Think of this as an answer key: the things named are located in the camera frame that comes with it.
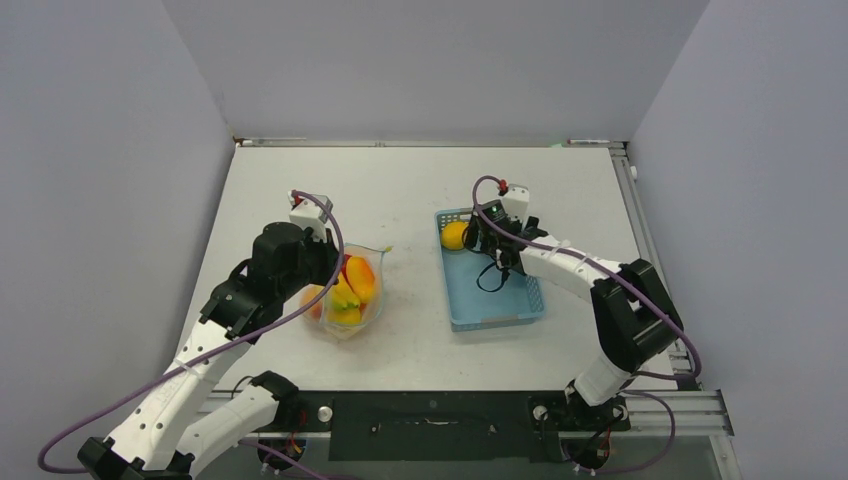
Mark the yellow orange fruit bottom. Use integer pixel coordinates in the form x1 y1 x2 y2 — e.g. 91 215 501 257
300 285 323 322

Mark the yellow orange fruit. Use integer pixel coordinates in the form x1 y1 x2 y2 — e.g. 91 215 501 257
327 308 362 327
300 285 323 322

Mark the orange yellow mango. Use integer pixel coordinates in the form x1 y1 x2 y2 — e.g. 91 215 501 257
344 256 376 304

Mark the blue plastic basket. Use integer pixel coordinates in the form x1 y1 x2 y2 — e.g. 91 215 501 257
441 248 546 332

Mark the yellow banana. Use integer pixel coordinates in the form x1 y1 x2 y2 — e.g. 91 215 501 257
329 274 361 310

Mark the clear zip top bag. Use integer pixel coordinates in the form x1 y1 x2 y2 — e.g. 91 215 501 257
301 243 393 340

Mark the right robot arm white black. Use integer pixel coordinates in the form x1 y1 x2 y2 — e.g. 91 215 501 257
464 200 683 428

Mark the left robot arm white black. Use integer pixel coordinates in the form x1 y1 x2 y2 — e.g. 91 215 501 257
77 220 343 479

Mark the yellow lemon top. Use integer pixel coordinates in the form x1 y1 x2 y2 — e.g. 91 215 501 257
440 221 468 251

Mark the marker pen on edge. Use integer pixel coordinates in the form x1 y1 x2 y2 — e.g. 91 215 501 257
566 139 613 146

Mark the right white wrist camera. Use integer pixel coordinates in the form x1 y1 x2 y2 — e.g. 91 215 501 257
498 179 530 222

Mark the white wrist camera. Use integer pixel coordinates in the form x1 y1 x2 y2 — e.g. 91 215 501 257
288 190 333 243
498 179 530 222

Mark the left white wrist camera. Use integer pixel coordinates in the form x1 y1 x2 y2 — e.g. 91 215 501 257
288 190 333 243

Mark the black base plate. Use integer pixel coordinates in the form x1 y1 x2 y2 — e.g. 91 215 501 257
258 390 631 463

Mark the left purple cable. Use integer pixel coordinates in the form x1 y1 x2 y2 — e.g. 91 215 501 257
36 190 346 475

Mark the purple cable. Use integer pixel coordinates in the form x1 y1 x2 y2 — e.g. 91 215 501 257
471 175 702 382
36 190 346 475

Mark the aluminium rail frame right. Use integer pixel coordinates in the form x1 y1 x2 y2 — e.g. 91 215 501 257
609 141 733 438

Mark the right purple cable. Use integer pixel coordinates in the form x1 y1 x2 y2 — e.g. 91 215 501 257
471 175 702 382

